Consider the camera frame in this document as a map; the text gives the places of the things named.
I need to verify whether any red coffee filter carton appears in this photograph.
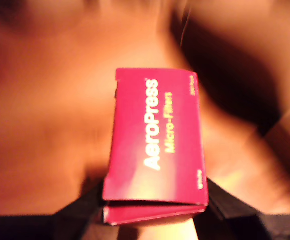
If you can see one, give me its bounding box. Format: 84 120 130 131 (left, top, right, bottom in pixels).
101 67 209 227

